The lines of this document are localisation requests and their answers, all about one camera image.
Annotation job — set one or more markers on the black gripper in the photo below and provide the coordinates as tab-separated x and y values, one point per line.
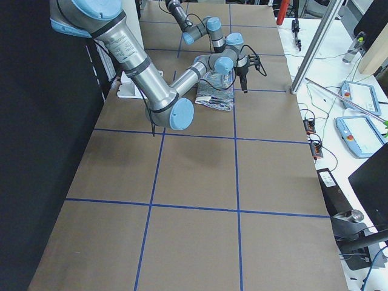
242	72

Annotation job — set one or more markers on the striped polo shirt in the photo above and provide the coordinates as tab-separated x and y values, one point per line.
215	91

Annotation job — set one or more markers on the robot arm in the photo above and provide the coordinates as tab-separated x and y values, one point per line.
191	32
165	104

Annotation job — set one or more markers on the black tripod stick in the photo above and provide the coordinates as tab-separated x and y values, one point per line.
295	24

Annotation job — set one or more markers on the red cylinder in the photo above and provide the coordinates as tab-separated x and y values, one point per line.
282	11

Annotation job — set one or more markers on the far orange connector block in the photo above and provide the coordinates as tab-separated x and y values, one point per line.
309	126

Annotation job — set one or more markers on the orange connector block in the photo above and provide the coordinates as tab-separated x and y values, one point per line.
316	150
309	126

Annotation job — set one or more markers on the near orange connector block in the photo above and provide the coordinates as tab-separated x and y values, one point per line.
316	150

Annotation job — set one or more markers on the clear water bottle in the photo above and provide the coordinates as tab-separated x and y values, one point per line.
355	47

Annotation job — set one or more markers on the far teach pendant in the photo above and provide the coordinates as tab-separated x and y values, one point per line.
363	95

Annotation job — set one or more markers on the teach pendant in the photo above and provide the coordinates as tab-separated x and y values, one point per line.
360	135
363	95

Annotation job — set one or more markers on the near teach pendant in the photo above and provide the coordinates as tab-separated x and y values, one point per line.
360	135

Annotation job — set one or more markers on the reacher grabber stick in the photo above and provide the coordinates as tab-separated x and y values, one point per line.
353	105

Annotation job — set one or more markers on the black box with label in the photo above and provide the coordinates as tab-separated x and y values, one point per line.
334	198

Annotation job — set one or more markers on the black monitor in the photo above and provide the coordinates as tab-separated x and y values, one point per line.
369	183

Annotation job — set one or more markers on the aluminium frame post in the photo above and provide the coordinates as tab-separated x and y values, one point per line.
323	29

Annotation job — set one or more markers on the white mounting pedestal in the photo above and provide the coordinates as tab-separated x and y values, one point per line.
130	85

